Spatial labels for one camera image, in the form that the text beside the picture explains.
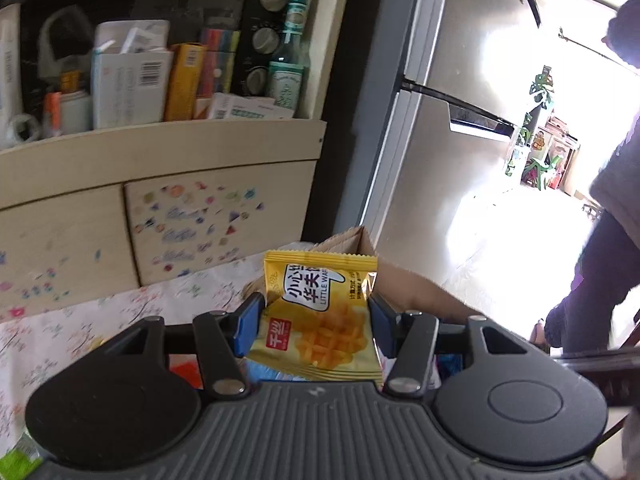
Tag white plastic bottle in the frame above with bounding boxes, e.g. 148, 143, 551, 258
60, 91, 93, 133

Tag green plant decoration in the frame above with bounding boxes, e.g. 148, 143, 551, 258
505, 65, 556, 191

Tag green label glass bottle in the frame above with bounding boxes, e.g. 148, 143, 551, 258
267, 0, 311, 111

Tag orange tube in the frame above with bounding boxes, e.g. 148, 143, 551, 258
42, 91, 63, 138

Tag colourful striped carton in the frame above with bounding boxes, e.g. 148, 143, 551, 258
197, 27, 241, 98

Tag orange red snack packet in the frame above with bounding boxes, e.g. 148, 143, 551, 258
167, 357, 206, 391

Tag small white cartons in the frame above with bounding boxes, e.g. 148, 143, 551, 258
192, 91, 283, 122

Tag translucent plastic bag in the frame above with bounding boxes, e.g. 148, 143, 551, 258
37, 5, 96, 81

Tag beige wooden cabinet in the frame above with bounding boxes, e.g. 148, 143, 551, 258
0, 0, 328, 323

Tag tape roll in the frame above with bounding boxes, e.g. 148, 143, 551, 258
7, 114, 41, 143

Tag colourful toy shelf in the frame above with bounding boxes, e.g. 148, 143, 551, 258
520, 115, 583, 196

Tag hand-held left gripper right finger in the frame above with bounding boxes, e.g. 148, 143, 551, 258
367, 294, 536, 401

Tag person's dark clothing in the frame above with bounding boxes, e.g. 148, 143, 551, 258
545, 0, 640, 361

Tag yellow waffle packet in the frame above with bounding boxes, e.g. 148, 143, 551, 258
247, 250, 383, 388

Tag green snack packet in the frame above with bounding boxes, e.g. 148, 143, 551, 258
0, 432, 43, 480

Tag white barcode carton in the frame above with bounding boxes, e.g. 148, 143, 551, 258
91, 20, 173, 130

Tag silver fridge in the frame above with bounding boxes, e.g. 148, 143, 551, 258
357, 0, 551, 241

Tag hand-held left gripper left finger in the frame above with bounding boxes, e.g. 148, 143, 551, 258
102, 291, 267, 401

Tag shiny blue snack bag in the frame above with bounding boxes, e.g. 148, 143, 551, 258
437, 354, 466, 386

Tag cardboard box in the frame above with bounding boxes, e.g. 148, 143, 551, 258
280, 226, 531, 356

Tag floral tablecloth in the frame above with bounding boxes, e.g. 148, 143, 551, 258
0, 242, 321, 461

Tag orange carton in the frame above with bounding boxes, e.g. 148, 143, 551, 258
164, 42, 208, 122

